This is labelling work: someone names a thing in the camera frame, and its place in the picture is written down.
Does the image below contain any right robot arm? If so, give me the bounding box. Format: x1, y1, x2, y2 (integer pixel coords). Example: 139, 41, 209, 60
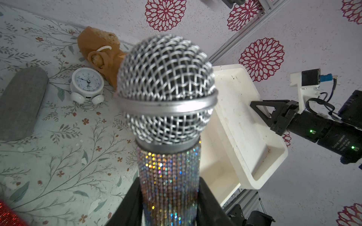
250, 90, 362, 165

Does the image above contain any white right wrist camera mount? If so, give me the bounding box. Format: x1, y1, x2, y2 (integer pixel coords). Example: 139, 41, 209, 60
290, 69, 338, 114

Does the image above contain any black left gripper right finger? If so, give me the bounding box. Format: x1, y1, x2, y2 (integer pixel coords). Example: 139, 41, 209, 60
196, 177, 235, 226

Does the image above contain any white top drawer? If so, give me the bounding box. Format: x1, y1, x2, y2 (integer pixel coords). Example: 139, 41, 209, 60
200, 112, 240, 206

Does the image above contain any brown teddy bear plush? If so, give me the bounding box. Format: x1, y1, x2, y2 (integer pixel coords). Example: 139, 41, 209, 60
77, 26, 126, 89

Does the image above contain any red glitter microphone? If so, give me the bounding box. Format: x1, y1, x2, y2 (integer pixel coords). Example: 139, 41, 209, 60
1, 201, 23, 226

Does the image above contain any rainbow rhinestone microphone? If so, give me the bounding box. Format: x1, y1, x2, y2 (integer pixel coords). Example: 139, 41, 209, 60
116, 34, 218, 226

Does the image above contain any aluminium corner frame post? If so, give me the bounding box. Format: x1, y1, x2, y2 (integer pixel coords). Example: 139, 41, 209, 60
210, 1, 289, 64

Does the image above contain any grey pencil case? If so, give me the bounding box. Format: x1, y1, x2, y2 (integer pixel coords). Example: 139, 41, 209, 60
1, 67, 49, 141

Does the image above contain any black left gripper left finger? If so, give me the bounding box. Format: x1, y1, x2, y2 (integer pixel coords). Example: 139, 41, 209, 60
106, 178, 143, 226

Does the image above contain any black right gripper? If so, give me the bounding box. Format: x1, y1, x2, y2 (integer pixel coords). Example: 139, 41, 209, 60
250, 100, 362, 164

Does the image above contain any small white alarm clock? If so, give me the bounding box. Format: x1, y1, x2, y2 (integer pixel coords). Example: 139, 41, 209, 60
70, 67, 105, 110

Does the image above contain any white plastic drawer cabinet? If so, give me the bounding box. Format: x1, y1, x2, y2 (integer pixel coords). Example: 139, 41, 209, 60
213, 64, 288, 190

